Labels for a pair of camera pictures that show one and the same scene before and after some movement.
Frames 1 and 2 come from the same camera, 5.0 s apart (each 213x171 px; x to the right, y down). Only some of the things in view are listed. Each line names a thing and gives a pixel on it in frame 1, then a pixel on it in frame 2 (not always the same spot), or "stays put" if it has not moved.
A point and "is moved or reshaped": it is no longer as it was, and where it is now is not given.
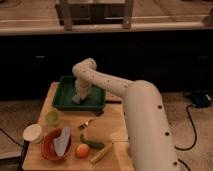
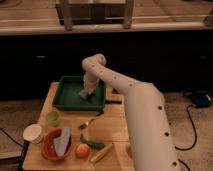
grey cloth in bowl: [61, 142] stays put
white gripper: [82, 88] to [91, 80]
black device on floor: [201, 100] stays put
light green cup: [52, 118] stays put
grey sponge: [76, 99] is moved or reshaped
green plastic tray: [66, 90] stays put
